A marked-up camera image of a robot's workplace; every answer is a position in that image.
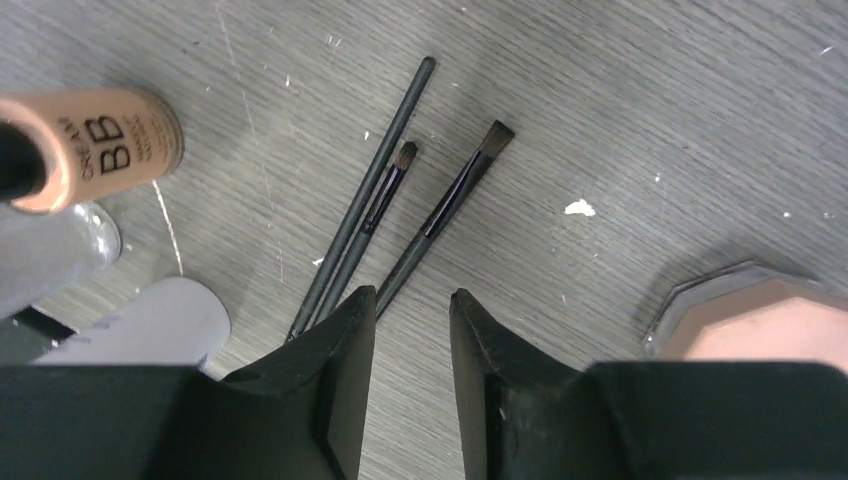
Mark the clear jar black lid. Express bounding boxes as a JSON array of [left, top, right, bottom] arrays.
[[1, 202, 122, 318]]

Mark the tan foundation bottle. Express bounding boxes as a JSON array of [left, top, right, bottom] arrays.
[[1, 88, 184, 215]]

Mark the pink octagonal compact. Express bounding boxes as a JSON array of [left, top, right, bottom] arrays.
[[642, 261, 847, 371]]

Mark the thick black makeup pencil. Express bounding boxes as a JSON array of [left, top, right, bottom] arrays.
[[376, 120, 515, 319]]

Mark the short black makeup pencil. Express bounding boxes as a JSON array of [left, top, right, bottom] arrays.
[[313, 141, 418, 325]]

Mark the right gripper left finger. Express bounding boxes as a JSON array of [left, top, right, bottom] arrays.
[[1, 285, 376, 479]]

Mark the white plastic bottle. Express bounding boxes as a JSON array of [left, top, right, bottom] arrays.
[[32, 277, 231, 367]]

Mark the thin black makeup pencil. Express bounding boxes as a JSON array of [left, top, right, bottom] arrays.
[[286, 56, 437, 341]]

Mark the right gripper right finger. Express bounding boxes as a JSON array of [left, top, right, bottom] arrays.
[[449, 289, 847, 479]]

